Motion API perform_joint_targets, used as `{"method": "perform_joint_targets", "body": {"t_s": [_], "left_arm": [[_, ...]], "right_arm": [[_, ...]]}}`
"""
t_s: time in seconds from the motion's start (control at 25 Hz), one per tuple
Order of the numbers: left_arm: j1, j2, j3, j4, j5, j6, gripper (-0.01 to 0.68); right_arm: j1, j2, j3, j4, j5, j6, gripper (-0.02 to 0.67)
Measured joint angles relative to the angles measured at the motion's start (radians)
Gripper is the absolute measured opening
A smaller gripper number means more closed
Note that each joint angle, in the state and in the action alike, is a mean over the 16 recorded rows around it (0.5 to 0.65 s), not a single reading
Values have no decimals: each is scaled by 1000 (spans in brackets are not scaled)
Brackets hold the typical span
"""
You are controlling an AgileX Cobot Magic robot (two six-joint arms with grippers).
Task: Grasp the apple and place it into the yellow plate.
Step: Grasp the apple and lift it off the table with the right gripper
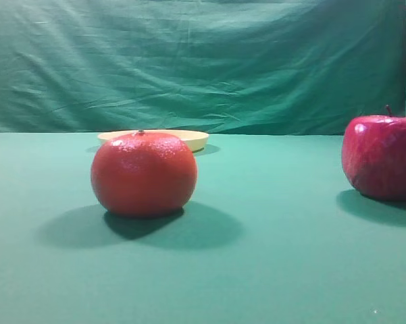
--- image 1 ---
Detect red apple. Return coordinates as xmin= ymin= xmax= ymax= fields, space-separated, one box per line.
xmin=341 ymin=105 xmax=406 ymax=202

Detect pale yellow plate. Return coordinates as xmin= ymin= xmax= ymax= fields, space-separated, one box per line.
xmin=97 ymin=129 xmax=209 ymax=152

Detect orange tangerine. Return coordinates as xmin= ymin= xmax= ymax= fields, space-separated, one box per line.
xmin=91 ymin=130 xmax=197 ymax=217

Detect green table cloth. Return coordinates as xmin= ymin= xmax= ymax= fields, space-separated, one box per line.
xmin=0 ymin=133 xmax=406 ymax=323

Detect green backdrop cloth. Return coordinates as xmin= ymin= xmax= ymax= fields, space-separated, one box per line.
xmin=0 ymin=1 xmax=406 ymax=135

